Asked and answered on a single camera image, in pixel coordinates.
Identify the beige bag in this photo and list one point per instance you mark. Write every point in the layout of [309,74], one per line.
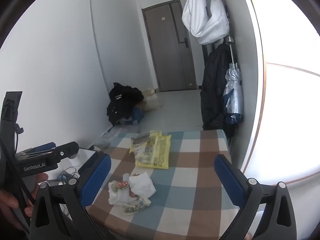
[152,102]

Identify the person's left hand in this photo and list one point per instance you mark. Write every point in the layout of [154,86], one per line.
[8,202]

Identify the brown door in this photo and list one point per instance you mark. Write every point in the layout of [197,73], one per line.
[170,50]

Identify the white hanging jacket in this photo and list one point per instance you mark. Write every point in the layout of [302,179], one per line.
[200,17]

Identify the plaid bed sheet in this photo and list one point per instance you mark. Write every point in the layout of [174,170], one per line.
[190,170]

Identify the white round container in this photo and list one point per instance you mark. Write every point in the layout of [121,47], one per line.
[75,161]

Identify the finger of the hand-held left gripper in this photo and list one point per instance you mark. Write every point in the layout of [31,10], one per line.
[67,150]
[46,145]

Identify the checkered snack wrapper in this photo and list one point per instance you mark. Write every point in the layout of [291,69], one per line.
[122,184]

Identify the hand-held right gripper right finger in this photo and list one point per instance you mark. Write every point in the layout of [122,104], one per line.
[228,180]

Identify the green patterned wrapper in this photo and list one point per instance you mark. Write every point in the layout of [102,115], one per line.
[136,206]

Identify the dark blue bedside cabinet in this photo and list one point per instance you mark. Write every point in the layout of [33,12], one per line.
[87,160]

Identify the black hanging jacket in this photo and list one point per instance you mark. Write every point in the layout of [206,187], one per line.
[212,87]

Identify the white tissue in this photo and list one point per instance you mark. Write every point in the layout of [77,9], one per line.
[142,185]

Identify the silver folded umbrella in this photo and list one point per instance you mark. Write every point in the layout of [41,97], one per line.
[233,92]

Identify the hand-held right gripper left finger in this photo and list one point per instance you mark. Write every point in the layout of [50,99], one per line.
[96,177]

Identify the yellow plastic bag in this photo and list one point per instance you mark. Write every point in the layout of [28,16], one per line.
[157,155]

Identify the clear plastic bag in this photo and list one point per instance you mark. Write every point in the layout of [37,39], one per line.
[107,137]

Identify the white plastic bag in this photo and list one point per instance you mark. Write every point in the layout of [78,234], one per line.
[117,196]

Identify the pile of black clothes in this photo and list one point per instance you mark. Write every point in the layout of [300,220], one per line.
[122,100]

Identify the blue cardboard box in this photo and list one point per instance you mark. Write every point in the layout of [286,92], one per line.
[138,113]

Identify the clear printed packet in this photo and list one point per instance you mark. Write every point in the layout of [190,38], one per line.
[140,141]

